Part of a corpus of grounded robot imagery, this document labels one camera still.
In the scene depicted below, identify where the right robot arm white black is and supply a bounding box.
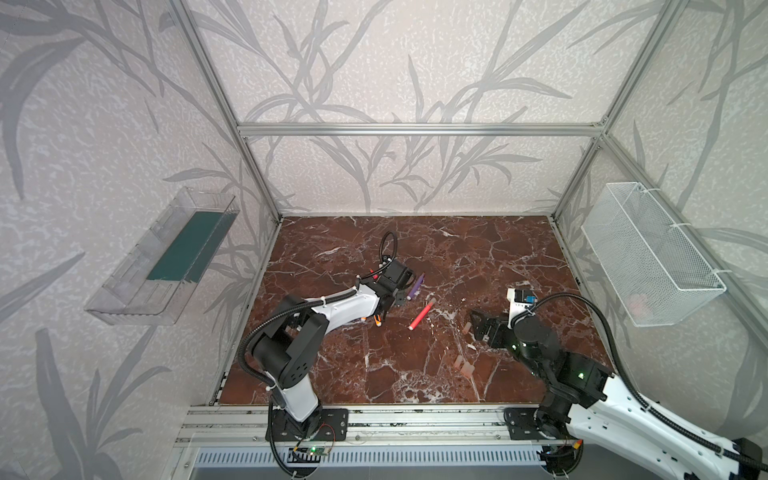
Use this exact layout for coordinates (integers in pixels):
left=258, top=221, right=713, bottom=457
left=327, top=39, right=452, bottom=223
left=470, top=310, right=767, bottom=479

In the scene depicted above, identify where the white wire mesh basket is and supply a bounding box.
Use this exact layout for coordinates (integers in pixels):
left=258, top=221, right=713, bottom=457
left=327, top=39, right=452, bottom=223
left=582, top=182, right=727, bottom=328

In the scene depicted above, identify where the pink red marker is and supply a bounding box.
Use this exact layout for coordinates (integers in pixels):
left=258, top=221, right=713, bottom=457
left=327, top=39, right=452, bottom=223
left=408, top=298, right=436, bottom=331

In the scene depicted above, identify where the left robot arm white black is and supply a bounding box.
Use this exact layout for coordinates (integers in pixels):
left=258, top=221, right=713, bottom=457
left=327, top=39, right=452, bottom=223
left=235, top=255, right=415, bottom=441

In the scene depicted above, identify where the purple marker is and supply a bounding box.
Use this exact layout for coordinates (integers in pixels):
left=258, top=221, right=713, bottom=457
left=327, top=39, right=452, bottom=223
left=406, top=273, right=425, bottom=300

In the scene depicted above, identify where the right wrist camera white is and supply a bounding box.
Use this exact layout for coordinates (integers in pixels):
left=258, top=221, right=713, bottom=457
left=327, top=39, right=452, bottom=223
left=507, top=288, right=537, bottom=329

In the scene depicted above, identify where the aluminium frame corner post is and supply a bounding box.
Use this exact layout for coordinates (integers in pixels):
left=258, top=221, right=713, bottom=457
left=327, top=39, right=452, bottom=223
left=550, top=0, right=688, bottom=223
left=170, top=0, right=282, bottom=223

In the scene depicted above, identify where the aluminium frame corner post left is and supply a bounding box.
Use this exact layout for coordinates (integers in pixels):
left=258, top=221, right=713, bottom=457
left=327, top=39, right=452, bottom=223
left=170, top=0, right=282, bottom=223

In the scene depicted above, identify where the green circuit board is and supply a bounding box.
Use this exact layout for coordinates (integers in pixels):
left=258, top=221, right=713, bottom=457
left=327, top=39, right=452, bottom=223
left=291, top=446, right=333, bottom=463

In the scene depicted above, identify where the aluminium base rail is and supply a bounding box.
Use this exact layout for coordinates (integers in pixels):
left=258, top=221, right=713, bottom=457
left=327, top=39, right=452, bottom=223
left=171, top=404, right=574, bottom=478

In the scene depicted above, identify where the aluminium frame corner post right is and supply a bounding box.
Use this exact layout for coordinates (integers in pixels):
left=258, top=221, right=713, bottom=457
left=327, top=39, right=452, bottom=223
left=550, top=0, right=688, bottom=223

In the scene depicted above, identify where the aluminium frame horizontal bar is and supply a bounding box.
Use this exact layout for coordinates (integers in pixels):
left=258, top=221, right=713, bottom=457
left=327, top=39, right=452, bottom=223
left=237, top=123, right=602, bottom=138

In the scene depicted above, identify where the clear plastic wall bin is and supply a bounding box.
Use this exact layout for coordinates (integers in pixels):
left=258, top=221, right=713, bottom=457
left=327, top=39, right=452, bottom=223
left=85, top=187, right=240, bottom=326

